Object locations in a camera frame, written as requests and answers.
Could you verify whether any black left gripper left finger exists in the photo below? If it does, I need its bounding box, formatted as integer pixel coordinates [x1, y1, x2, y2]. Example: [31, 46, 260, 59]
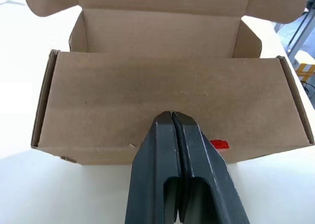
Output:
[124, 111, 182, 224]

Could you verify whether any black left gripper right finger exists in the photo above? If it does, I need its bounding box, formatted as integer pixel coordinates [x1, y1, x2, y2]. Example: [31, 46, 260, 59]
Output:
[172, 111, 251, 224]

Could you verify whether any brown cardboard box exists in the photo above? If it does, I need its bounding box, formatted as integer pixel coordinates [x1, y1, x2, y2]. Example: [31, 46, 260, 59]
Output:
[24, 0, 315, 166]

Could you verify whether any red tape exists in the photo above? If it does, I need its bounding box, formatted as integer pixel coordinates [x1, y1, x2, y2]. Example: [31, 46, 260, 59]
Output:
[209, 139, 231, 152]

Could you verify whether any grey metal frame rack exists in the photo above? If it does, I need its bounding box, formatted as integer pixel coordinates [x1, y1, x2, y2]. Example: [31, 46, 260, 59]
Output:
[274, 0, 315, 60]

